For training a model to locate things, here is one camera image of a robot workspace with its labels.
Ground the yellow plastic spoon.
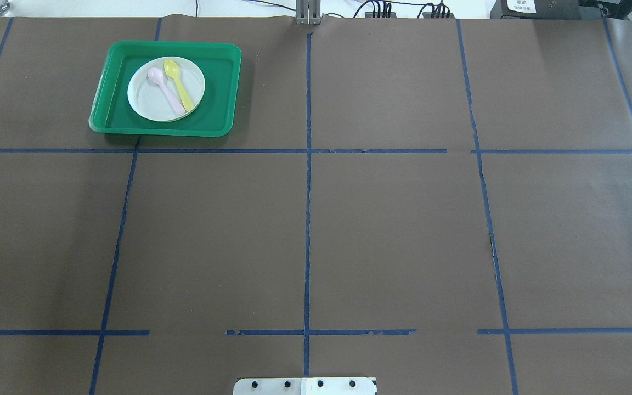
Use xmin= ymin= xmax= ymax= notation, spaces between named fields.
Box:
xmin=163 ymin=59 xmax=194 ymax=112

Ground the metal base plate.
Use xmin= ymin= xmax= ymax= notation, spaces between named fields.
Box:
xmin=233 ymin=377 xmax=378 ymax=394

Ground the green plastic tray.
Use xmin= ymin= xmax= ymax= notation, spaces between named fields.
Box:
xmin=88 ymin=41 xmax=242 ymax=138

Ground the aluminium frame post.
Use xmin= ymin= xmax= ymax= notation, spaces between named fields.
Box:
xmin=295 ymin=0 xmax=323 ymax=25

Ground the black desktop box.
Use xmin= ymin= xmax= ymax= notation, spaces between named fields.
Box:
xmin=489 ymin=1 xmax=603 ymax=20

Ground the pink plastic spoon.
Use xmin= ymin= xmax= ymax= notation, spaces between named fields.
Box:
xmin=147 ymin=67 xmax=185 ymax=116

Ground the white round plate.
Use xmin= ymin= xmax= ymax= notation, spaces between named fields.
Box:
xmin=126 ymin=56 xmax=206 ymax=122

